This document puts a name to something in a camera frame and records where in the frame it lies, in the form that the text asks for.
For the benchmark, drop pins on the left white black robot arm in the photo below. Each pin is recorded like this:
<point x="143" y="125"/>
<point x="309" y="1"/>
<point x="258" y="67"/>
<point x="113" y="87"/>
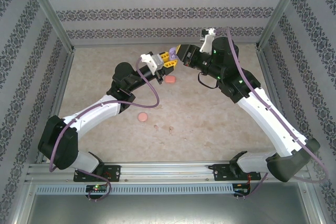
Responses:
<point x="57" y="142"/>

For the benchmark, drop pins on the aluminium side rail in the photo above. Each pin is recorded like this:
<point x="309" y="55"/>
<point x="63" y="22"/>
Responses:
<point x="62" y="85"/>
<point x="267" y="77"/>

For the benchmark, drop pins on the pink round charging case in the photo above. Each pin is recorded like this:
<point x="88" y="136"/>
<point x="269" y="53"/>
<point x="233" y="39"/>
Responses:
<point x="143" y="117"/>

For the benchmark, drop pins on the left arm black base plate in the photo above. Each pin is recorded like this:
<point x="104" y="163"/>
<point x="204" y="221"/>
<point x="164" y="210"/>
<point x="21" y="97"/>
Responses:
<point x="114" y="172"/>

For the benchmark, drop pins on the aluminium mounting rail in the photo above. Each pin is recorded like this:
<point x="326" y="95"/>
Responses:
<point x="168" y="172"/>

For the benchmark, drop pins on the aluminium frame post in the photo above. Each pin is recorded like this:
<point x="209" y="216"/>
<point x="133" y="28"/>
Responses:
<point x="50" y="11"/>
<point x="284" y="9"/>

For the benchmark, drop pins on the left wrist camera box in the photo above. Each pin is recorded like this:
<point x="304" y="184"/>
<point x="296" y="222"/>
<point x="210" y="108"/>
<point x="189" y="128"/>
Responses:
<point x="151" y="61"/>

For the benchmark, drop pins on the grey metal bench panel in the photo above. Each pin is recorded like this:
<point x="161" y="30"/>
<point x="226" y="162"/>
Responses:
<point x="168" y="211"/>

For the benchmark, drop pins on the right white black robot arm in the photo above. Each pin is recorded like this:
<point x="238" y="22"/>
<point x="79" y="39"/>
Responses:
<point x="262" y="121"/>

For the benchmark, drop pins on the coral square charging case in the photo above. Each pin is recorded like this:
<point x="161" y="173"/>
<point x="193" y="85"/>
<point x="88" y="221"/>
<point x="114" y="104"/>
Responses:
<point x="170" y="79"/>

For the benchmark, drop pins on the purple round charging case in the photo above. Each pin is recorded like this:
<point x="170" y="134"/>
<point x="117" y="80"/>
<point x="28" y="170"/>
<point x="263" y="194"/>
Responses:
<point x="173" y="53"/>

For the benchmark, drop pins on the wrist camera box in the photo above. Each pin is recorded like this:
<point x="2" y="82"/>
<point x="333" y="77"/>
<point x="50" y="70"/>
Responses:
<point x="207" y="44"/>
<point x="151" y="61"/>

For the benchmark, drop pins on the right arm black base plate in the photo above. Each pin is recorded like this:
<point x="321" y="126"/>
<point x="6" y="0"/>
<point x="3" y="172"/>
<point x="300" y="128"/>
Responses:
<point x="220" y="172"/>

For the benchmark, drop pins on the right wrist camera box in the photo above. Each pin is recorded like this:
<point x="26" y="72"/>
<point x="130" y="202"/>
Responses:
<point x="207" y="44"/>

